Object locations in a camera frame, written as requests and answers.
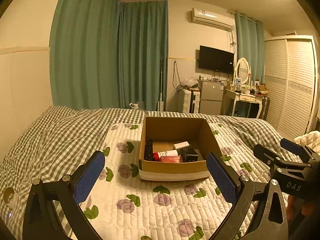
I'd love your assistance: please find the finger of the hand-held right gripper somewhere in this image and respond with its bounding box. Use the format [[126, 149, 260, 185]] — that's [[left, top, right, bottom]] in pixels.
[[253, 144, 316, 173], [280, 138, 320, 166]]

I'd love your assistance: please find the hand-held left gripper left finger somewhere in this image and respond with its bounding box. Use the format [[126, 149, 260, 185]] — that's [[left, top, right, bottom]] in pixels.
[[22, 151, 106, 240]]

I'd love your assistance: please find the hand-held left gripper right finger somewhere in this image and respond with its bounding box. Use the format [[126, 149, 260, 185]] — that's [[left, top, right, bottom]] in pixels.
[[206, 152, 292, 240]]

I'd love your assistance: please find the black power adapter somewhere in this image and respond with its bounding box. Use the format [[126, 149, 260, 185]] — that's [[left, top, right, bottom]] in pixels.
[[180, 148, 199, 163]]

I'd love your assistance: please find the brown cardboard box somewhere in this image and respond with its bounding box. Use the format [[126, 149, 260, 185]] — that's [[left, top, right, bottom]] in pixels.
[[139, 116, 223, 183]]

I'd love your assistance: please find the white square charger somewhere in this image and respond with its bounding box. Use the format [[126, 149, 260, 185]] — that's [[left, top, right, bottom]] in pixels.
[[173, 141, 191, 151]]

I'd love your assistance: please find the pink glitter case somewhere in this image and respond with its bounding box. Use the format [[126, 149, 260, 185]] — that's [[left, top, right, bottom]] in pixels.
[[160, 156, 184, 163]]

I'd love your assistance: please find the red capped white bottle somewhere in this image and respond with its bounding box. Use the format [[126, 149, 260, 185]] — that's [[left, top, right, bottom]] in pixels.
[[153, 150, 179, 162]]

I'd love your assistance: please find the black remote control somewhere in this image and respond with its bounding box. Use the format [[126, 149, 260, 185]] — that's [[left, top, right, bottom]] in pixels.
[[143, 140, 154, 161]]

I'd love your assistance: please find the person's right hand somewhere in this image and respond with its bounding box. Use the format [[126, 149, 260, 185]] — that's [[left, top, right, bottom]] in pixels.
[[286, 195, 310, 222]]

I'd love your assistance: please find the dark suitcase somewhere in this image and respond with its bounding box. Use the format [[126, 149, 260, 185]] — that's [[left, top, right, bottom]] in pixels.
[[259, 97, 271, 121]]

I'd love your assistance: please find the grey checkered blanket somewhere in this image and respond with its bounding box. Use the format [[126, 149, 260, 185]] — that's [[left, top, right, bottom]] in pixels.
[[0, 105, 320, 240]]

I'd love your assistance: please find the white louvered wardrobe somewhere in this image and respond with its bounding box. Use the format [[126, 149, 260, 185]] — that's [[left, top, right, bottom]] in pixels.
[[263, 35, 320, 137]]

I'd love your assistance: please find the white dressing table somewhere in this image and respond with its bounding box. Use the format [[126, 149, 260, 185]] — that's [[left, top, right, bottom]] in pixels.
[[221, 87, 267, 119]]

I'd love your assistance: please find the floral quilted mat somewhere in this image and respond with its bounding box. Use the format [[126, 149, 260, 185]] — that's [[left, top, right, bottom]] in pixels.
[[78, 122, 303, 240]]

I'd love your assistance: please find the silver small fridge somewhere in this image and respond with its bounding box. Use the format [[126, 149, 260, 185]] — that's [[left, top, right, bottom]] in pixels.
[[197, 79, 225, 116]]

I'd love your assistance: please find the tape roll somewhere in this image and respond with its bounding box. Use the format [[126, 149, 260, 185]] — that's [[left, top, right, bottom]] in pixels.
[[3, 187, 19, 209]]

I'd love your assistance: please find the white suitcase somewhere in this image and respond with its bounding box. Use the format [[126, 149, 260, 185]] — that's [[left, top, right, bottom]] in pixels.
[[181, 88, 201, 114]]

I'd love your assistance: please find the oval white mirror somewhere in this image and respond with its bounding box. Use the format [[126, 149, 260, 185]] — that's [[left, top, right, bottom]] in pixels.
[[235, 57, 251, 87]]

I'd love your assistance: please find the white mop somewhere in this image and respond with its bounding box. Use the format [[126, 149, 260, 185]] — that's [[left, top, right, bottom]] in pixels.
[[157, 55, 166, 111]]

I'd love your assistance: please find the clear plastic bag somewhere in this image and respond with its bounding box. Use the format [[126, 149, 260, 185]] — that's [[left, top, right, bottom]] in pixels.
[[183, 78, 199, 89]]

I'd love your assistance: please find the narrow green curtain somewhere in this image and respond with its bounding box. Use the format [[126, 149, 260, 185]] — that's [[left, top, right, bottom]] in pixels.
[[235, 12, 265, 86]]

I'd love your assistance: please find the wide green curtain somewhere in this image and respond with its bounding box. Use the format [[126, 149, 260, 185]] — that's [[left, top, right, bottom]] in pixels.
[[49, 0, 121, 111]]

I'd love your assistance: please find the green corner curtain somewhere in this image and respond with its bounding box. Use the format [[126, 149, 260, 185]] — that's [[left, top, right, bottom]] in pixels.
[[117, 0, 169, 111]]

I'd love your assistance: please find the white air conditioner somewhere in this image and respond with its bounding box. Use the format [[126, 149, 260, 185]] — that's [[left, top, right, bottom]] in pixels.
[[191, 7, 236, 32]]

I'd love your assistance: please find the black wall television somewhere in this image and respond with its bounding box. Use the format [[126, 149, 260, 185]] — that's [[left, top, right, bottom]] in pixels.
[[199, 45, 235, 73]]

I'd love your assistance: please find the hanging wall cable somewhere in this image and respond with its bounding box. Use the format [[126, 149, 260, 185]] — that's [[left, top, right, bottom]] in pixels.
[[172, 61, 184, 91]]

